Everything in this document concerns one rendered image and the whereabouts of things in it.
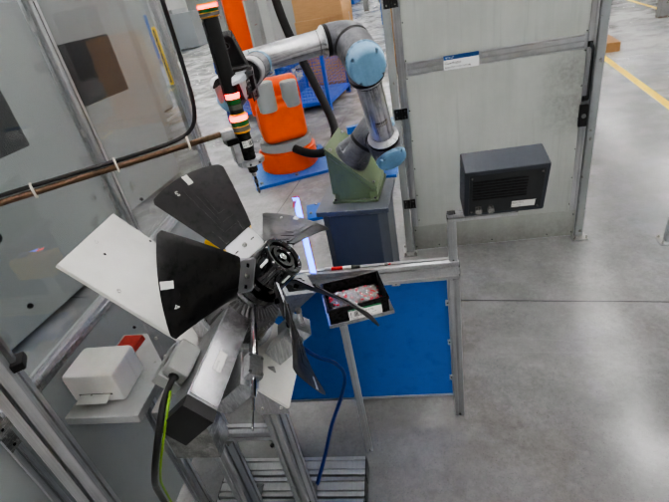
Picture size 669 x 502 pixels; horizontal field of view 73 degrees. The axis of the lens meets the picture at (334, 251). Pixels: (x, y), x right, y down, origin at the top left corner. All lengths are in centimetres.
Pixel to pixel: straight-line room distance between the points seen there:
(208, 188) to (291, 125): 383
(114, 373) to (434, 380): 132
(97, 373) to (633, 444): 203
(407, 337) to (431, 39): 173
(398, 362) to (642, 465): 101
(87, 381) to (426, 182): 235
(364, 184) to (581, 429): 140
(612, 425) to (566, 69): 192
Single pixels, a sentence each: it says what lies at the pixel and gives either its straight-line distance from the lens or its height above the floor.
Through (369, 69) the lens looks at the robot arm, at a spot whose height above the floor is 157.
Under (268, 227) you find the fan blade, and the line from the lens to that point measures 145.
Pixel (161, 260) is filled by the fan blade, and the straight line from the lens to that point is 99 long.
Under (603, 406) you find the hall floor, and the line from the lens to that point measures 244.
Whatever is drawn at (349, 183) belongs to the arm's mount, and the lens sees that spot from 189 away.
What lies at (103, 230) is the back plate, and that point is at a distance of 136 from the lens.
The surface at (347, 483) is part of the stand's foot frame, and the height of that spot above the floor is 8.
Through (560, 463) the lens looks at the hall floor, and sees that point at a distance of 222.
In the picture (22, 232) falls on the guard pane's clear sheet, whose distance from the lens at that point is 159.
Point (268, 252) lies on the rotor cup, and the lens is 116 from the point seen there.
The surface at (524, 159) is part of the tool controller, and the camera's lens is 156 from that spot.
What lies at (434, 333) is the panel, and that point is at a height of 50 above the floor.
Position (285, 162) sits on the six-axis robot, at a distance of 512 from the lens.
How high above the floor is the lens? 182
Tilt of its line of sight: 31 degrees down
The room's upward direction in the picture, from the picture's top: 11 degrees counter-clockwise
